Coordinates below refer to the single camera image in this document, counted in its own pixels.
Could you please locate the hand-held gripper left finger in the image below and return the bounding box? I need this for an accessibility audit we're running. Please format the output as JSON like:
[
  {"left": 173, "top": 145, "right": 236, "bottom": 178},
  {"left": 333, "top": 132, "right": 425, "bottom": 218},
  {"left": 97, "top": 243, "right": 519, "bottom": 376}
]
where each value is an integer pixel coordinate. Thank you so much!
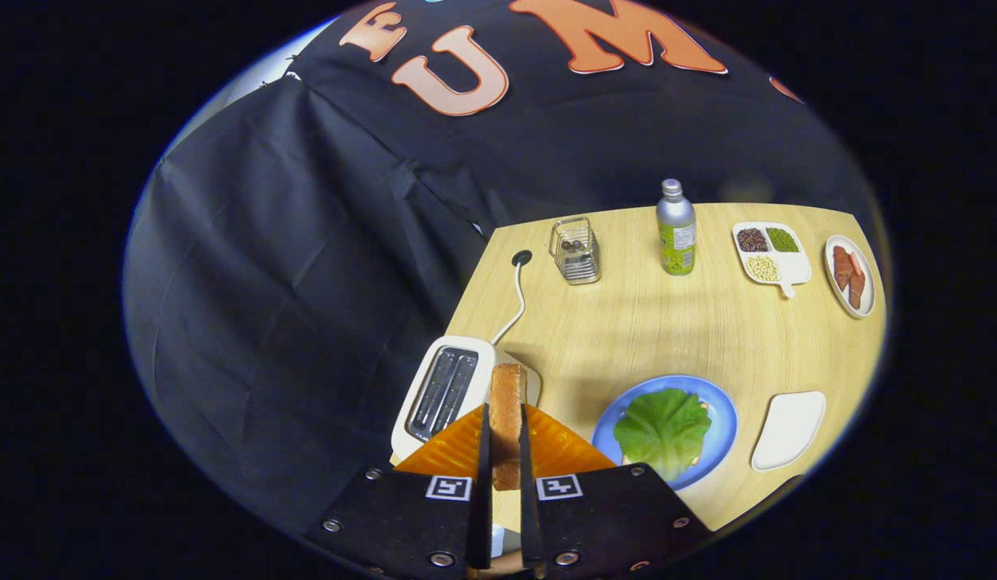
[{"left": 305, "top": 403, "right": 494, "bottom": 577}]

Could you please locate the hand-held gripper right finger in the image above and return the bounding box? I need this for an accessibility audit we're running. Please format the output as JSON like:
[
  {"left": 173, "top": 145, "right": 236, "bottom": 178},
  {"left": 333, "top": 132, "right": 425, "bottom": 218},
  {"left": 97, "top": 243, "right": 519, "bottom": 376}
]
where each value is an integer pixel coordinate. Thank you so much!
[{"left": 519, "top": 403, "right": 713, "bottom": 574}]

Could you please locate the toasted bread slice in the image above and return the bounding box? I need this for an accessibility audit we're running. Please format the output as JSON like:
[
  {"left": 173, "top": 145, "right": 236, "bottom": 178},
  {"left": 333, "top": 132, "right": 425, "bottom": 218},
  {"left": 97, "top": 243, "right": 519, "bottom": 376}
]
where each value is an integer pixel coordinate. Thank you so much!
[{"left": 490, "top": 362, "right": 528, "bottom": 491}]

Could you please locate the green lettuce leaf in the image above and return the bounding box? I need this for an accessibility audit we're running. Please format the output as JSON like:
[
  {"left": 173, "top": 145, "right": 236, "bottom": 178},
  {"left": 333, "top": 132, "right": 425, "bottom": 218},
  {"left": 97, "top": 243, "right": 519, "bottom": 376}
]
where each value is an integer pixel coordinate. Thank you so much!
[{"left": 613, "top": 387, "right": 713, "bottom": 483}]

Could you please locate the cream toaster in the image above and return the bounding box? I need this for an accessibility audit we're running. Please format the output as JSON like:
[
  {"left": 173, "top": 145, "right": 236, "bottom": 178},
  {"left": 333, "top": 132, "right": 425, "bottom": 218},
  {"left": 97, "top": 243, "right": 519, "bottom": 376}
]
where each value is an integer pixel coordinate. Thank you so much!
[{"left": 391, "top": 335, "right": 543, "bottom": 462}]

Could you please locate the blue plate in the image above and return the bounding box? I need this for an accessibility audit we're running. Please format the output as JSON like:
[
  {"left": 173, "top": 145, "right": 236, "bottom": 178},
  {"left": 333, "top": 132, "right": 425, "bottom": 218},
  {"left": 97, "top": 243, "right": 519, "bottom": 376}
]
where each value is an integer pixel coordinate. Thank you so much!
[{"left": 591, "top": 375, "right": 738, "bottom": 491}]

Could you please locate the white rounded plate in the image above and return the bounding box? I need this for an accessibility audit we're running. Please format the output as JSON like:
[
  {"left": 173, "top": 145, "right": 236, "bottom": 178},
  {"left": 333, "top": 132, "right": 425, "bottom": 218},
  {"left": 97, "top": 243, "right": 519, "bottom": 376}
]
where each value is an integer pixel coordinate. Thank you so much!
[{"left": 751, "top": 391, "right": 827, "bottom": 472}]

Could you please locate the black backdrop cloth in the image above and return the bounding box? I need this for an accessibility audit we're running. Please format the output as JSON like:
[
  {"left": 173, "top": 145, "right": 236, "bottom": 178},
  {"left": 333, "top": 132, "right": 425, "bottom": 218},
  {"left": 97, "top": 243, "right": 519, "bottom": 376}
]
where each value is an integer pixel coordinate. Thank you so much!
[{"left": 124, "top": 0, "right": 886, "bottom": 557}]

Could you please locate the silver bottle with green label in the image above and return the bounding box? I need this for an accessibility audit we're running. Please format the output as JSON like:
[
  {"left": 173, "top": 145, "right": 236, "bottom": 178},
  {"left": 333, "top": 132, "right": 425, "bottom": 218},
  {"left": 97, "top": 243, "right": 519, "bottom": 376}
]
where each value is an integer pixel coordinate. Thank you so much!
[{"left": 656, "top": 179, "right": 697, "bottom": 277}]

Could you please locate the white divided tray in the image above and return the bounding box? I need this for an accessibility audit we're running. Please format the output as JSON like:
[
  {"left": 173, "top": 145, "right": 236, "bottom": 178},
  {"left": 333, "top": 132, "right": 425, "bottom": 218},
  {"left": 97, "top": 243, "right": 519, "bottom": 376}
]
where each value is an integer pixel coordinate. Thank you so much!
[{"left": 732, "top": 222, "right": 813, "bottom": 299}]

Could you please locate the white oval plate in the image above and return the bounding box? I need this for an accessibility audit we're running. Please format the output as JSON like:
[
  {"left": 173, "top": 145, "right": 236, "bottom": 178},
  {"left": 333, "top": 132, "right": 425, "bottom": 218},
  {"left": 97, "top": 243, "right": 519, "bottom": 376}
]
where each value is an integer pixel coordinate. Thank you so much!
[{"left": 825, "top": 234, "right": 876, "bottom": 319}]

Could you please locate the white toaster cable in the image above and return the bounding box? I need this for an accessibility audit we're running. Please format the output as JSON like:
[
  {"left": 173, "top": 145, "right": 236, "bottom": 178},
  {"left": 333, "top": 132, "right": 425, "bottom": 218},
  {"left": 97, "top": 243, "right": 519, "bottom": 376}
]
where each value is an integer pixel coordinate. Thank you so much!
[{"left": 490, "top": 259, "right": 527, "bottom": 346}]

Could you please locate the metal wire basket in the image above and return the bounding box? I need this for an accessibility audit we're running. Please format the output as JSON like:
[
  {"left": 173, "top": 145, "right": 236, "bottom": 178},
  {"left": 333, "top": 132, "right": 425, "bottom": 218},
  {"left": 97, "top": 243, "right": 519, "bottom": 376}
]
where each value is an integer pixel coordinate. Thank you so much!
[{"left": 548, "top": 216, "right": 602, "bottom": 285}]

